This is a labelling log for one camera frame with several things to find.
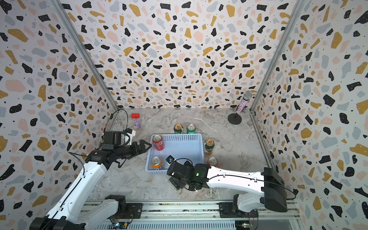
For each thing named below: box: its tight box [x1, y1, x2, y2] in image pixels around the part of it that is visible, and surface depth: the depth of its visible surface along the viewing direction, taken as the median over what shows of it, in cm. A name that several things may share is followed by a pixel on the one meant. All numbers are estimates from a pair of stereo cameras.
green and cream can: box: [173, 123, 184, 135], surface depth 99 cm
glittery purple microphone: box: [236, 90, 253, 115], surface depth 87 cm
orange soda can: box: [150, 156, 165, 171], surface depth 82 cm
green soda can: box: [186, 123, 196, 134], surface depth 99 cm
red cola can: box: [152, 134, 165, 151], surface depth 92 cm
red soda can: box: [207, 156, 219, 168], surface depth 83 cm
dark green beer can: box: [205, 138, 216, 152], surface depth 91 cm
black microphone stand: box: [227, 112, 242, 126], surface depth 118 cm
